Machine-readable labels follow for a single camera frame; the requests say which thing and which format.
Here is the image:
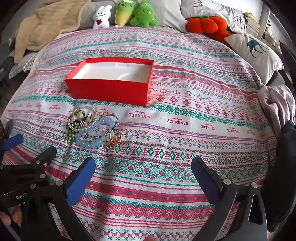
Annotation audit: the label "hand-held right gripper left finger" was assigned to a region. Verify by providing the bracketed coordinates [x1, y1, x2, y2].
[22, 157, 97, 241]

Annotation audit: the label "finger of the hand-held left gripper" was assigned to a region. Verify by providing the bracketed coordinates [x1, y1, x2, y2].
[0, 146, 57, 186]
[0, 134, 24, 154]

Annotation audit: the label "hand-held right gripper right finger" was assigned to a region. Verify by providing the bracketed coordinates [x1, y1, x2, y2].
[191, 157, 271, 241]

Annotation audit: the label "light blue bead bracelet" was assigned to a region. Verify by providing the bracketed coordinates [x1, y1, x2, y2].
[75, 116, 116, 149]

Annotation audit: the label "green bead bracelet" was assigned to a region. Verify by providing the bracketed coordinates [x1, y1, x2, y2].
[67, 111, 81, 141]

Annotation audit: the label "thin dark bead bracelet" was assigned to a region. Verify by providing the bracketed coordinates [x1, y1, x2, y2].
[84, 116, 119, 140]

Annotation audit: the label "gold rings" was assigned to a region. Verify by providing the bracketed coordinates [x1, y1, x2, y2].
[106, 130, 122, 147]

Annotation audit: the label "clear bead bracelet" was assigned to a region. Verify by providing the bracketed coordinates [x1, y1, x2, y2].
[69, 106, 100, 131]

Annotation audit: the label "black cord bracelet pink bead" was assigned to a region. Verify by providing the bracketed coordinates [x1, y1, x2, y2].
[75, 111, 94, 124]

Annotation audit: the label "red cardboard box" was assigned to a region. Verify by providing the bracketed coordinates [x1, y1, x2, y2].
[65, 58, 154, 107]

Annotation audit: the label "person's left hand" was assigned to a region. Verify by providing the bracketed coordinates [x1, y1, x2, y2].
[0, 205, 23, 229]

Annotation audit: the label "patterned red green blanket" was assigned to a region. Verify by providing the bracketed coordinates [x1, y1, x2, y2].
[0, 25, 280, 241]

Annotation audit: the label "chair with dark clothes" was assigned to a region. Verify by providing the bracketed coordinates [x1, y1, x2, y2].
[0, 42, 16, 105]

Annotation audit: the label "dark cloth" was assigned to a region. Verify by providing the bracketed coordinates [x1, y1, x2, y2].
[260, 120, 296, 234]

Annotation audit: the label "lilac cloth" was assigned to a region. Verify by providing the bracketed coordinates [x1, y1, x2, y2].
[257, 84, 296, 139]

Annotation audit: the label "beige fleece blanket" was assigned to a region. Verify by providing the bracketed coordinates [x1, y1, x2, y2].
[13, 0, 93, 63]

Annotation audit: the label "white deer print pillow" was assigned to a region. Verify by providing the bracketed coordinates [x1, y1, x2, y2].
[224, 33, 284, 84]

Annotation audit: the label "small orange pumpkin plush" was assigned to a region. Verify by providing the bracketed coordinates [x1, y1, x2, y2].
[207, 27, 233, 44]

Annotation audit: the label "dark wooden furniture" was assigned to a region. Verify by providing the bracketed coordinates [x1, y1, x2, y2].
[279, 40, 296, 88]

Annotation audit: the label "white bunny plush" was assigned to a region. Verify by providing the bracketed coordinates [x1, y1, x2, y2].
[92, 5, 112, 29]

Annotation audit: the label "large orange pumpkin plush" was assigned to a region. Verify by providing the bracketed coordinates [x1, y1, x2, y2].
[186, 16, 226, 34]

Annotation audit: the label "stack of books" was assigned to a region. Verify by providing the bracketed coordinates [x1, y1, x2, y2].
[243, 9, 278, 47]

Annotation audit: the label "grey pillow with line drawings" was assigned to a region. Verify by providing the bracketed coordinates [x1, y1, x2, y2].
[180, 0, 249, 35]

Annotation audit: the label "yellow green radish plush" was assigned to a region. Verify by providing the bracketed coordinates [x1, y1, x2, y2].
[115, 0, 135, 26]

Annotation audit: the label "plain grey pillow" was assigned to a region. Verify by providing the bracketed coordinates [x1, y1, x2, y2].
[80, 0, 188, 33]

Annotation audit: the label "green tree plush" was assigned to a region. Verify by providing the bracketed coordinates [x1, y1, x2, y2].
[129, 0, 159, 27]

